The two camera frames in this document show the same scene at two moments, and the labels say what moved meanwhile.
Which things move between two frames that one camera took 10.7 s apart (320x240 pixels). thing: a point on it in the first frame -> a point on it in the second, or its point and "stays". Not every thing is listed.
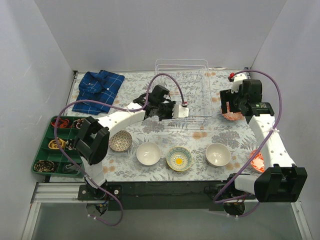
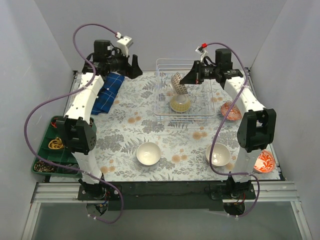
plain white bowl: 217,154 stays
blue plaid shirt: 102,86 stays
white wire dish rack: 187,81 stays
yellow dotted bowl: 179,158 -> 180,103
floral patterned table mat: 203,146 stays
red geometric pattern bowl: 232,116 stays
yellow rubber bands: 53,145 stays
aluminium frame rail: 58,192 stays
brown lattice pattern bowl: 120,140 -> 180,88
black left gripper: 164,110 -> 128,67
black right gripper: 225,104 -> 196,73
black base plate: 164,196 stays
